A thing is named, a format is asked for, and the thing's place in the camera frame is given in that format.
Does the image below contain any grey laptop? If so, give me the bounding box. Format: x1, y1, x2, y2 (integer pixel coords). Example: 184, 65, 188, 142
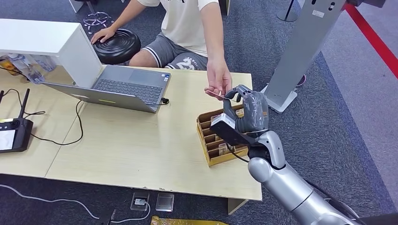
41, 64, 172, 114

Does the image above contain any white furniture leg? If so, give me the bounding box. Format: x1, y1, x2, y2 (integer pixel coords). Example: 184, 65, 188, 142
68, 0, 84, 14

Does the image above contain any white charger cable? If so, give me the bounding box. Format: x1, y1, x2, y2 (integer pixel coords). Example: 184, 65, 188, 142
95, 201, 152, 225

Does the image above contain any person's left hand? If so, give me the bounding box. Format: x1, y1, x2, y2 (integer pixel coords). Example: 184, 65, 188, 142
204, 58, 233, 101

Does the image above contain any clear plastic bottle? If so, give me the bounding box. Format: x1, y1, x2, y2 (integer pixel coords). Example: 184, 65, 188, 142
7, 53, 45, 85
32, 55, 58, 72

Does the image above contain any black stanchion base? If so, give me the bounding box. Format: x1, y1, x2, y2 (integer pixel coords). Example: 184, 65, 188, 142
276, 0, 300, 23

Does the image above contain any grey kiosk stand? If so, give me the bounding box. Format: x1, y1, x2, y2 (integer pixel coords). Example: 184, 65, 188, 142
260, 0, 347, 114

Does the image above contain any white table leg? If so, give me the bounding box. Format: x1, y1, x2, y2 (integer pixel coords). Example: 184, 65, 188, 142
227, 198, 250, 216

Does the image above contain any black remote controller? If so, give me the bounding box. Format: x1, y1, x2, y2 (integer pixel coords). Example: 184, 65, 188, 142
0, 88, 34, 154

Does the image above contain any yellow packaging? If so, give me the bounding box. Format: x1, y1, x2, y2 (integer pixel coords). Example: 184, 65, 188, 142
150, 215, 230, 225

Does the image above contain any silver floor plate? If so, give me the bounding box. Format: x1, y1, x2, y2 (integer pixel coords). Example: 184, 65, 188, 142
155, 192, 176, 213

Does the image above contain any thin black looped cable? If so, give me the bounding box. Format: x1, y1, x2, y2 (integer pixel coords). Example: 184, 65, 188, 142
2, 88, 46, 119

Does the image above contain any white desk shelf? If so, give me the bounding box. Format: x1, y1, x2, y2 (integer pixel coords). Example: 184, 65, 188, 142
0, 18, 104, 90

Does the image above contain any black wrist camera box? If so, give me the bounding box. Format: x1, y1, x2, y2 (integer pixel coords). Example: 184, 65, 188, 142
210, 113, 259, 147

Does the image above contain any floor power socket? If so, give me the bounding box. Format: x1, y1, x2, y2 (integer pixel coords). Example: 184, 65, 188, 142
130, 191, 151, 212

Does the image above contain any chrome chair base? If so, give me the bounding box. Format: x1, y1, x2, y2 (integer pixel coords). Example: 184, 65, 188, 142
83, 11, 115, 35

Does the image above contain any red barrier belt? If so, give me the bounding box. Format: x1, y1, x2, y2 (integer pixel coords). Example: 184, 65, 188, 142
344, 2, 398, 81

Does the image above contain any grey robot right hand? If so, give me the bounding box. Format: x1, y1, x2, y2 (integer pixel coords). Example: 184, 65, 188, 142
222, 84, 270, 135

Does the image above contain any cardboard card holder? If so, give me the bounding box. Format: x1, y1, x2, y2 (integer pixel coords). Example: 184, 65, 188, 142
196, 104, 250, 168

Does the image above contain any long black cable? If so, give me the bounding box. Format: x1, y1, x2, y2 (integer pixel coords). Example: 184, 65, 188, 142
30, 100, 84, 147

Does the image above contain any person's right hand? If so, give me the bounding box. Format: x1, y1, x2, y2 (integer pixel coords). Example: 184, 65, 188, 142
90, 26, 118, 45

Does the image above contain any black round stool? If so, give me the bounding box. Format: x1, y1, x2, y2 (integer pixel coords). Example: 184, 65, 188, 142
92, 28, 142, 66

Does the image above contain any long white floor cable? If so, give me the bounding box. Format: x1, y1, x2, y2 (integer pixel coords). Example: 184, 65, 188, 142
0, 184, 100, 220

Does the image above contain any person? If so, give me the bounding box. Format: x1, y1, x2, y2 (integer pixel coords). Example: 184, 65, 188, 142
90, 0, 233, 101

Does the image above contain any black laptop plug cable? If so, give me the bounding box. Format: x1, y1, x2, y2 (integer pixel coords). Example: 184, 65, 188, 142
149, 97, 170, 107

